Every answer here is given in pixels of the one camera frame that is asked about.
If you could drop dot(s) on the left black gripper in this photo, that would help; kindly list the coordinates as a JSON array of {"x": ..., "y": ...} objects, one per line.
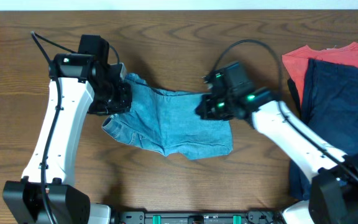
[{"x": 122, "y": 98}]

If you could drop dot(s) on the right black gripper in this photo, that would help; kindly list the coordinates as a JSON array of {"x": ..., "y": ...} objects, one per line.
[{"x": 209, "y": 112}]

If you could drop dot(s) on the light blue denim jeans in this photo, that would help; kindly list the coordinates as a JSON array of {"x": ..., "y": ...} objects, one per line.
[{"x": 165, "y": 122}]

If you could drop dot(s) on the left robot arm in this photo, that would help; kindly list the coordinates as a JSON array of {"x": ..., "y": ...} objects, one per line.
[{"x": 82, "y": 82}]

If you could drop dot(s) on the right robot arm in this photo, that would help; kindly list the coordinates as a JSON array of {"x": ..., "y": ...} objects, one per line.
[{"x": 332, "y": 173}]

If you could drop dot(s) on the black garment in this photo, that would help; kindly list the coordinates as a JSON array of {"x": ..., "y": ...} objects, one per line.
[{"x": 294, "y": 93}]

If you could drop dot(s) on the red t-shirt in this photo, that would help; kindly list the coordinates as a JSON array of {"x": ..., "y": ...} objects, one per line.
[{"x": 331, "y": 56}]

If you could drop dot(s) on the dark navy garment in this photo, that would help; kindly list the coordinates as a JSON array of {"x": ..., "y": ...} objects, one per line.
[{"x": 329, "y": 104}]

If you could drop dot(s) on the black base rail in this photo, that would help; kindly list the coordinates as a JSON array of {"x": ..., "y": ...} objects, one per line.
[{"x": 248, "y": 217}]

